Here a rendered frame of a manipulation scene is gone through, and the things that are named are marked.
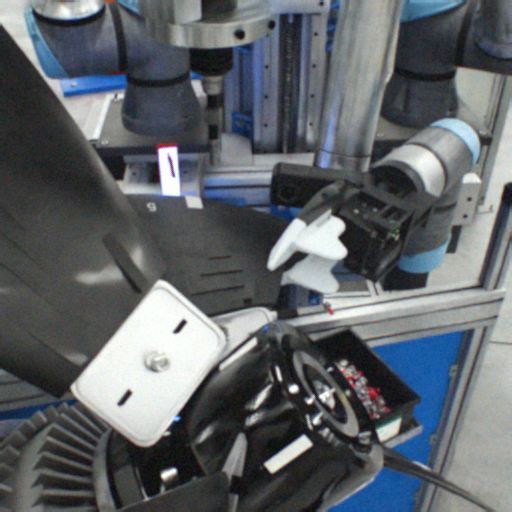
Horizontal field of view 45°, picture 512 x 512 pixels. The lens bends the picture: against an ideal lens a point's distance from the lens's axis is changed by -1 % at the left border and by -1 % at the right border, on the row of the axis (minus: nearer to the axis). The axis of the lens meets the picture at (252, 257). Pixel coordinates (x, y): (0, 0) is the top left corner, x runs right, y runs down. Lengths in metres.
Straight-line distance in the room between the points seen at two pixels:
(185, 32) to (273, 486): 0.26
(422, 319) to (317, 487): 0.73
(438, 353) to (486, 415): 0.92
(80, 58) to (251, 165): 0.38
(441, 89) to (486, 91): 1.57
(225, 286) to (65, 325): 0.20
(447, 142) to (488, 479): 1.33
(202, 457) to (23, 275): 0.15
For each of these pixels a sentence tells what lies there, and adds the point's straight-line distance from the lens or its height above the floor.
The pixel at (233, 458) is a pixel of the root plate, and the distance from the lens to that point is 0.33.
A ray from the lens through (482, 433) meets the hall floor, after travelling 2.05.
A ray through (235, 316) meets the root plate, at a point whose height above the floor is 1.19.
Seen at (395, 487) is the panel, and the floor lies 0.29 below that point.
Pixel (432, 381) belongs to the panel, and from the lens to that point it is 1.26.
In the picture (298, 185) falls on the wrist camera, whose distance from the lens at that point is 0.69.
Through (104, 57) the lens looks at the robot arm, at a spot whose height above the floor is 1.19.
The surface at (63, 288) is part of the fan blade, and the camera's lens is 0.38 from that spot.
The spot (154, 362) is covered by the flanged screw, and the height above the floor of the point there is 1.26.
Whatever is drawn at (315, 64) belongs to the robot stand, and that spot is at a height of 1.12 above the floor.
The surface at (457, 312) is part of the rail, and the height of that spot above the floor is 0.83.
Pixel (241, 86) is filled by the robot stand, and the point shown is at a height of 1.04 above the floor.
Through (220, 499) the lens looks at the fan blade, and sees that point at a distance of 0.30.
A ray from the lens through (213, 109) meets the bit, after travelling 0.38.
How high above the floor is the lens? 1.54
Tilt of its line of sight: 37 degrees down
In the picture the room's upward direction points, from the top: straight up
